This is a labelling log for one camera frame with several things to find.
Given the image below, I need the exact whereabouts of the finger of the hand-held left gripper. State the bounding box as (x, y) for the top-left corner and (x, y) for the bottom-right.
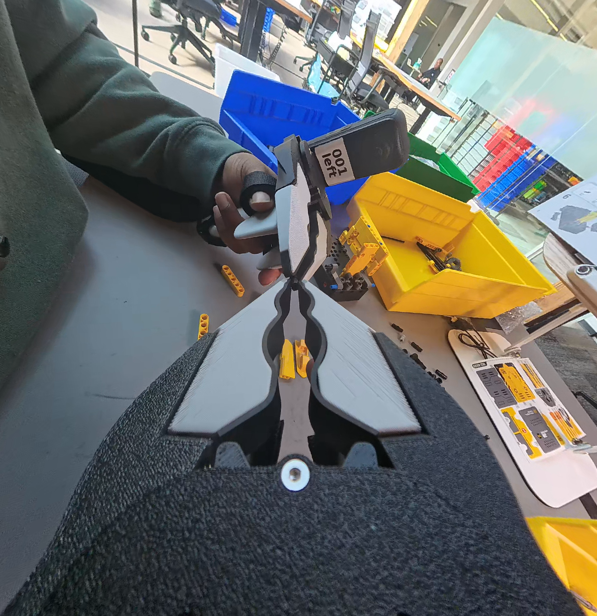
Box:
(298, 212), (334, 282)
(275, 175), (313, 281)

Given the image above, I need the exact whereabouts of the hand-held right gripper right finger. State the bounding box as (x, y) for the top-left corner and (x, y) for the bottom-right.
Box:
(296, 280), (422, 466)

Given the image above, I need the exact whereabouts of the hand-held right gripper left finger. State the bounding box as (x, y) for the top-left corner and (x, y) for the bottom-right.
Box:
(168, 280), (294, 466)

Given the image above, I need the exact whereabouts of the black and yellow lego model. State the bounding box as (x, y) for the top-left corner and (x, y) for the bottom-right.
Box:
(314, 216), (390, 302)

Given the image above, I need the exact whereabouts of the pile of small lego pins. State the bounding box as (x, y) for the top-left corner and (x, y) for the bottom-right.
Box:
(390, 322), (448, 386)

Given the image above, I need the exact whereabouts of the medium yellow lego beam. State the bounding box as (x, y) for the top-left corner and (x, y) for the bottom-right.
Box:
(221, 265), (245, 297)

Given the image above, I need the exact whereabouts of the blue plastic bin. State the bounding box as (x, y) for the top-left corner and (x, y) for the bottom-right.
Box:
(219, 70), (397, 205)

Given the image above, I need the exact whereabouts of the yellow plastic bin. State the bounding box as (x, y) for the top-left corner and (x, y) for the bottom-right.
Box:
(346, 172), (556, 319)
(525, 516), (597, 616)

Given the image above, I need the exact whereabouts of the person's left forearm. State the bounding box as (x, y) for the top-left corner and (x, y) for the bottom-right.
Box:
(38, 19), (248, 217)

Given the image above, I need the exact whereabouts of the long black lego beam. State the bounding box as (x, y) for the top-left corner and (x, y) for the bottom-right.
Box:
(416, 238), (460, 272)

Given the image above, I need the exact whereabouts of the person's left hand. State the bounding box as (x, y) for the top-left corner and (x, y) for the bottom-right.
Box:
(214, 151), (285, 287)

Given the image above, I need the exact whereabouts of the green plastic bin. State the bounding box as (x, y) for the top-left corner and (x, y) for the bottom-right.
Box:
(363, 111), (481, 203)

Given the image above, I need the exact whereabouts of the black office chair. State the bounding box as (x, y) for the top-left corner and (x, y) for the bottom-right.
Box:
(346, 10), (390, 114)
(141, 0), (222, 65)

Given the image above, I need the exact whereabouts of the wooden top desk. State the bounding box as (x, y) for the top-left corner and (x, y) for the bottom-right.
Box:
(371, 50), (463, 135)

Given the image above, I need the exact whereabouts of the office chair with blue seat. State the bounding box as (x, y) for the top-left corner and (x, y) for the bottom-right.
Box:
(305, 53), (342, 97)

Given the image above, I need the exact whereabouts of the stack of red blue crates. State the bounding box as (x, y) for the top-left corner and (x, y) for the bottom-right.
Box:
(472, 125), (559, 212)

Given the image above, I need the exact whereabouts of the sticker sheet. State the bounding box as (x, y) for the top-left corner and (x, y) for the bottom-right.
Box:
(472, 357), (588, 460)

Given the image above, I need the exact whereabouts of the white plastic box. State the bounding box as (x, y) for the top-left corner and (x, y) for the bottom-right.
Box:
(214, 43), (280, 99)

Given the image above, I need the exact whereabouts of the open instruction booklet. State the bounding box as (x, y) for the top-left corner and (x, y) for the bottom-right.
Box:
(528, 168), (597, 266)

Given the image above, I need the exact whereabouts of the wooden book stand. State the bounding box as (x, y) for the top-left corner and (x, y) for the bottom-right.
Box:
(448, 231), (597, 508)

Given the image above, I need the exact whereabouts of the black cable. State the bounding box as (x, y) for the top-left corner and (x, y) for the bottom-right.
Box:
(459, 329), (496, 359)

